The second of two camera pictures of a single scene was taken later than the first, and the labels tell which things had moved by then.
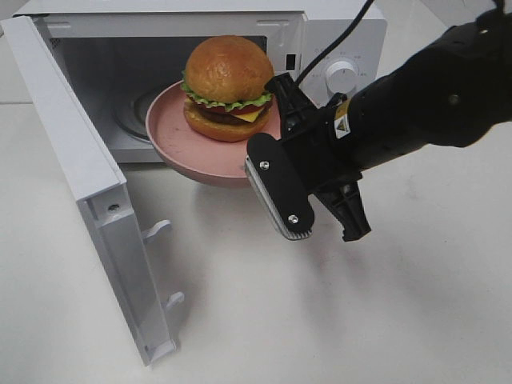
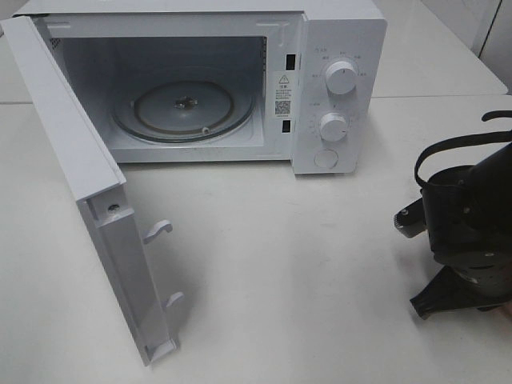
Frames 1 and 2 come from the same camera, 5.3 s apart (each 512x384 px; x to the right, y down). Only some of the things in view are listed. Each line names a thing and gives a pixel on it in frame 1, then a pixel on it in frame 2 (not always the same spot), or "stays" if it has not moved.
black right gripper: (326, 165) → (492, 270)
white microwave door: (126, 252) stays
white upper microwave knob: (341, 77) stays
